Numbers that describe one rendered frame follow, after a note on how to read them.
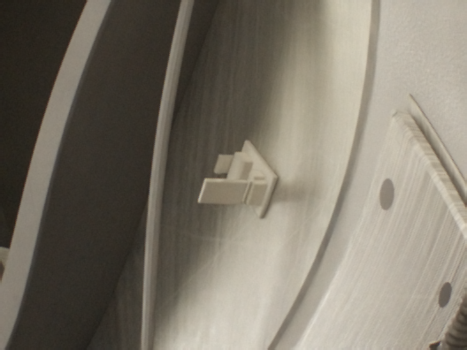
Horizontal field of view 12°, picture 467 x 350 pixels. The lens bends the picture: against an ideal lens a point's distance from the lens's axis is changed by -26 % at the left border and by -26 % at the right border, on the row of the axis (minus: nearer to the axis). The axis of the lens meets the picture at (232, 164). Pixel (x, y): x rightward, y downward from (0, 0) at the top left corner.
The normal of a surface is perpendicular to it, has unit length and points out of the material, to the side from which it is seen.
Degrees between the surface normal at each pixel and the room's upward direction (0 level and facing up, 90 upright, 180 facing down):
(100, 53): 114
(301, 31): 90
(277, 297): 90
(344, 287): 90
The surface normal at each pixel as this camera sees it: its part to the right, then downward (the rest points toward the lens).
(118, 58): 0.41, 0.50
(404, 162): -0.87, -0.04
